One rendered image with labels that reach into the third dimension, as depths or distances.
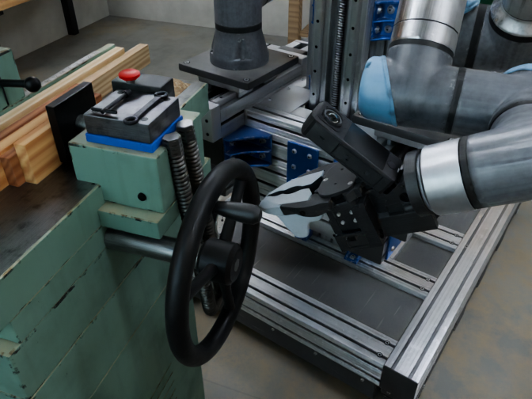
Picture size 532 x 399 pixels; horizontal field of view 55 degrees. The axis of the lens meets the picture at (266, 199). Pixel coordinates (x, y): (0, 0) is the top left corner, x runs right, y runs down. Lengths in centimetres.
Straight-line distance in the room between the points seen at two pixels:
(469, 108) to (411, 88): 7
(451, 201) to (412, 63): 16
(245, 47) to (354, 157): 79
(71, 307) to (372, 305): 95
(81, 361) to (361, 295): 91
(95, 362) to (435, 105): 61
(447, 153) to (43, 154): 53
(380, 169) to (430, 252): 118
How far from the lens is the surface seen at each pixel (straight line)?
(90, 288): 78
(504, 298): 195
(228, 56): 129
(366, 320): 146
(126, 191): 72
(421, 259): 168
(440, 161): 53
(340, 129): 54
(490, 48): 103
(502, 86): 60
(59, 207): 72
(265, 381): 157
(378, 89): 60
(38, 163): 77
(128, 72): 75
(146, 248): 74
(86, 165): 74
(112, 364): 91
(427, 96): 59
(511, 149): 51
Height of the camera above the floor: 130
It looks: 36 degrees down
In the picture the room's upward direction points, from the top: straight up
